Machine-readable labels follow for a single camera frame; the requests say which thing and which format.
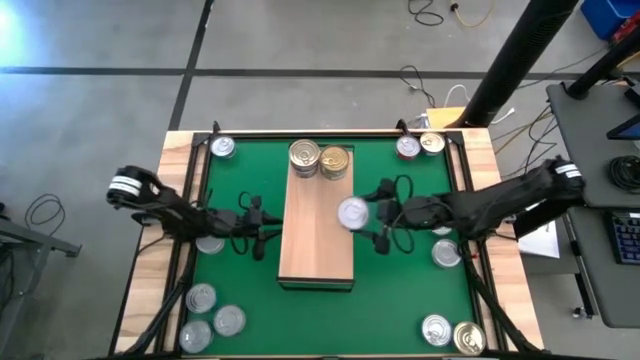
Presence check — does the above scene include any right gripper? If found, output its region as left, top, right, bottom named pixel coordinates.
left=355, top=178, right=444, bottom=257

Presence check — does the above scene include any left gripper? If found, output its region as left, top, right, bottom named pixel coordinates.
left=219, top=195, right=285, bottom=262

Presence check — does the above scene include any red seafood can silver lid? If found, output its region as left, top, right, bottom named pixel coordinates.
left=336, top=195, right=371, bottom=231
left=394, top=134, right=422, bottom=162

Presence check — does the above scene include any wooden shelf black metal frame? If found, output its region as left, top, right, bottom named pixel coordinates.
left=277, top=144, right=356, bottom=293

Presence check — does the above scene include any green seafood can silver lid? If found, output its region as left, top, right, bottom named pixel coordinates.
left=194, top=235, right=226, bottom=256

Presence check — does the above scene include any teal seafood can silver lid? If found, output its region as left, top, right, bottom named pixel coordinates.
left=209, top=134, right=237, bottom=160

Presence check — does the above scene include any green table mat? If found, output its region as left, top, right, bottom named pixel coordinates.
left=192, top=137, right=476, bottom=357

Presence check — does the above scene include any cardboard box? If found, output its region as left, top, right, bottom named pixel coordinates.
left=424, top=105, right=467, bottom=130

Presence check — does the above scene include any black desk leg bar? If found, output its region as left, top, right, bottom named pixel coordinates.
left=512, top=197, right=576, bottom=240

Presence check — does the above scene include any white paper sheet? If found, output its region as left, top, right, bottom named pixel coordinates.
left=517, top=219, right=561, bottom=260

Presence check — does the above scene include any black corrugated column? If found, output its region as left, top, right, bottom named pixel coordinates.
left=458, top=0, right=581, bottom=129

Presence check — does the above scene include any grey metal stand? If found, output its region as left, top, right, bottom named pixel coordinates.
left=0, top=202, right=83, bottom=351

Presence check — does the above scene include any grey desk top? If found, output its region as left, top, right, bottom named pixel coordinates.
left=564, top=204, right=640, bottom=330
left=544, top=79, right=640, bottom=209

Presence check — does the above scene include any black keyboard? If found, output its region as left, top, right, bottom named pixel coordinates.
left=606, top=209, right=640, bottom=266

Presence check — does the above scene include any tablet with blue screen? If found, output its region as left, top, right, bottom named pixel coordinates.
left=606, top=112, right=640, bottom=142

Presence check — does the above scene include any black desk pole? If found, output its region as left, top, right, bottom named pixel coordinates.
left=566, top=27, right=640, bottom=100

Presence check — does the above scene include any blue plastic bin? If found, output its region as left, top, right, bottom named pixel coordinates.
left=579, top=0, right=640, bottom=41

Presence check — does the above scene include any red box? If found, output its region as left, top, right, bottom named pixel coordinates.
left=612, top=19, right=640, bottom=45

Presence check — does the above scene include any black cable sleeve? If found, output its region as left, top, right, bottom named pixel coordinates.
left=122, top=249, right=194, bottom=357
left=462, top=247, right=534, bottom=357

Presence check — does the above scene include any white floor cable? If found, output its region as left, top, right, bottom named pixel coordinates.
left=442, top=83, right=516, bottom=125

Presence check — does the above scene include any floor cable bundle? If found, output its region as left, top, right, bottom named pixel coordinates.
left=498, top=102, right=560, bottom=174

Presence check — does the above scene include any yellow floor cable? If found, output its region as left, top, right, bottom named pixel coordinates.
left=448, top=0, right=497, bottom=29

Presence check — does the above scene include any black floor cable loop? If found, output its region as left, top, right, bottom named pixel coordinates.
left=23, top=192, right=67, bottom=232

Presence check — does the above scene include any coiled black cable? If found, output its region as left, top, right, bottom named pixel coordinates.
left=606, top=154, right=640, bottom=195

